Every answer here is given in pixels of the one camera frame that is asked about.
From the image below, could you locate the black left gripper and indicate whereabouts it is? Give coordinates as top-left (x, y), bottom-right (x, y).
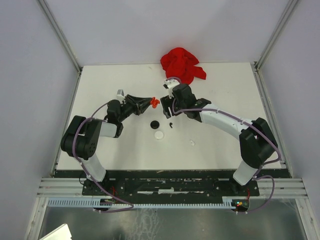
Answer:
top-left (118, 94), bottom-right (153, 123)

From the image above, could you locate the orange earbud charging case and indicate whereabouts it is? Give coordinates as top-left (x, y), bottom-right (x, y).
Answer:
top-left (150, 97), bottom-right (161, 109)

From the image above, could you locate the black earbud charging case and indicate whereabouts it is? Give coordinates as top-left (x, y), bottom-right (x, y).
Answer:
top-left (150, 120), bottom-right (160, 129)

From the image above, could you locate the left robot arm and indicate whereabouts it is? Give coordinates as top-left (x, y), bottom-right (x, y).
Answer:
top-left (60, 94), bottom-right (159, 195)

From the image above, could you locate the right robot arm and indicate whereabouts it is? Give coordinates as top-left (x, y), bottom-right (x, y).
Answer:
top-left (160, 79), bottom-right (281, 196)

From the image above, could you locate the white earbud charging case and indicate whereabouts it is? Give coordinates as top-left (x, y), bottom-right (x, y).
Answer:
top-left (154, 130), bottom-right (165, 140)

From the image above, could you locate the red crumpled cloth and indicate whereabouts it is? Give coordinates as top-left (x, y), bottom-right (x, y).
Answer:
top-left (160, 47), bottom-right (207, 85)

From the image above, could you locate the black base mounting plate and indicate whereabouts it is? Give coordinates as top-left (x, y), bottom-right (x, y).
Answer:
top-left (82, 178), bottom-right (259, 204)

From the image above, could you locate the grey metal plate corner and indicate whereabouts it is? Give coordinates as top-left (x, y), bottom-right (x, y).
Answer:
top-left (40, 223), bottom-right (72, 240)

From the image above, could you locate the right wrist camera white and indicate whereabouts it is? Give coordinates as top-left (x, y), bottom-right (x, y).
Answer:
top-left (163, 77), bottom-right (181, 98)

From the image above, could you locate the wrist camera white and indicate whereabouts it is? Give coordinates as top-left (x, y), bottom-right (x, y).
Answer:
top-left (116, 89), bottom-right (125, 102)
top-left (163, 77), bottom-right (181, 98)

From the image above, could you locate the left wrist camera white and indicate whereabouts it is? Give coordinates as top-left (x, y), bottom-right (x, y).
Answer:
top-left (116, 89), bottom-right (125, 102)

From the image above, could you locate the right aluminium frame post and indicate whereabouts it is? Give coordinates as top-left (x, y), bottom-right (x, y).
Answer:
top-left (254, 0), bottom-right (301, 72)

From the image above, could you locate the aluminium frame post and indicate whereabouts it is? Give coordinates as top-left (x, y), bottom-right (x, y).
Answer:
top-left (36, 0), bottom-right (82, 73)
top-left (254, 0), bottom-right (301, 72)

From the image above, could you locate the white slotted cable duct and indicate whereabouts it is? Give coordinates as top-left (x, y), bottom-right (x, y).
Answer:
top-left (47, 197), bottom-right (236, 210)

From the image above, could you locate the left aluminium frame post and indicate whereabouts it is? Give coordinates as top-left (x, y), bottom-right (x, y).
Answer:
top-left (36, 0), bottom-right (82, 73)

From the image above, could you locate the aluminium front rail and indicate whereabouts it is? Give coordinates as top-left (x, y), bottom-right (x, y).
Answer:
top-left (36, 178), bottom-right (308, 199)

